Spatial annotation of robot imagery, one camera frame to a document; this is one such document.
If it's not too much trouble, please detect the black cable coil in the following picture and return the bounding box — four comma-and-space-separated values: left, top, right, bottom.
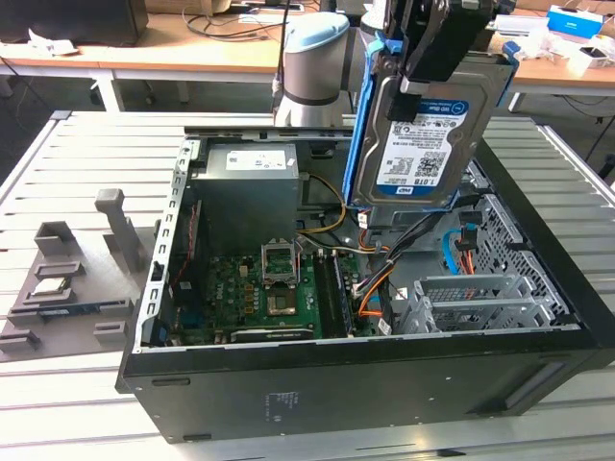
185, 12, 287, 43

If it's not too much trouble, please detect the silver CPU chip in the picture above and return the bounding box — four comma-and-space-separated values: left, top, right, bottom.
30, 277, 74, 297

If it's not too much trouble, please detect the long wooden desk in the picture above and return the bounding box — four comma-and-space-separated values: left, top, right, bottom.
0, 0, 615, 114

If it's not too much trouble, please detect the blue data wire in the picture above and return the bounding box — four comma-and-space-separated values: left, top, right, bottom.
440, 228, 465, 276

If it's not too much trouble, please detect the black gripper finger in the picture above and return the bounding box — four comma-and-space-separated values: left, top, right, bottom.
386, 73, 426, 123

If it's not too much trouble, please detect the orange wire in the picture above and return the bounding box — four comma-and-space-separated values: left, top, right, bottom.
357, 267, 396, 319

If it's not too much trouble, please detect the black RAM slot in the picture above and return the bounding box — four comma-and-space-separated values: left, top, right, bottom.
331, 252, 357, 335
314, 252, 345, 337

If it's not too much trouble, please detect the black open PC case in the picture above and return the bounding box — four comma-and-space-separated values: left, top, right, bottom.
113, 125, 615, 446

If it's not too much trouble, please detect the green motherboard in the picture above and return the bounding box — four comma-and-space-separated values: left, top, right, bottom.
172, 251, 385, 345

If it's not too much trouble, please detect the flat white paper box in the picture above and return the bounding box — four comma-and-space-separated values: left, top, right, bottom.
492, 13, 532, 36

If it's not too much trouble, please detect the black wire bundle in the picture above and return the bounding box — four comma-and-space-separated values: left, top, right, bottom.
383, 194, 482, 270

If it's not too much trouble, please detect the gray parts rack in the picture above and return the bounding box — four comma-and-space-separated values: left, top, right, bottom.
0, 187, 146, 364

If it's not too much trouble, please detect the thin black hanging cable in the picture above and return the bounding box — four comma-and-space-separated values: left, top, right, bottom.
271, 0, 292, 112

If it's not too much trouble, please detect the silver metal drive cage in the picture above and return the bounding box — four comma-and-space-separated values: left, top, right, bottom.
397, 273, 554, 335

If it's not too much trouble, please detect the large black box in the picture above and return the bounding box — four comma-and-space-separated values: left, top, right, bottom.
0, 0, 150, 47

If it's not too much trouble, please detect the hard disk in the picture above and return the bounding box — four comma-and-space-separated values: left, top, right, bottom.
342, 27, 521, 213

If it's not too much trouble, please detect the metal disk bay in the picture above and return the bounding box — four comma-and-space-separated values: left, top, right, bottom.
359, 156, 489, 251

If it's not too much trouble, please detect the black graphics card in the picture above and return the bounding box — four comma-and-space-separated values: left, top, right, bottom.
230, 326, 316, 344

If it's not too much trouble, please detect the white crumpled paper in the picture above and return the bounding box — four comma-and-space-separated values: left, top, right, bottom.
26, 27, 79, 58

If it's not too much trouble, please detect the small white box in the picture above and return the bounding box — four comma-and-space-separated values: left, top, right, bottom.
566, 44, 615, 71

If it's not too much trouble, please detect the blue and white carton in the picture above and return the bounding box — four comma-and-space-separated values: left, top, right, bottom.
545, 4, 604, 37

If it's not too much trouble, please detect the metal socket cover frame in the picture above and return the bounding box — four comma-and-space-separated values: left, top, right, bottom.
258, 237, 302, 289

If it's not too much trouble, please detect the yellow wire bundle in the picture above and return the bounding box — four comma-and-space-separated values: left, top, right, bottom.
300, 174, 348, 237

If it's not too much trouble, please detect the RAM stick blue label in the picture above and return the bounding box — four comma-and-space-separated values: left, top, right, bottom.
39, 303, 91, 319

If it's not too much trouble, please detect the CPU socket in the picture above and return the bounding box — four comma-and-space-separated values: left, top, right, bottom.
266, 285, 300, 319

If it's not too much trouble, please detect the gray power supply unit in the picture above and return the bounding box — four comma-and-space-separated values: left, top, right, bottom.
188, 143, 307, 242

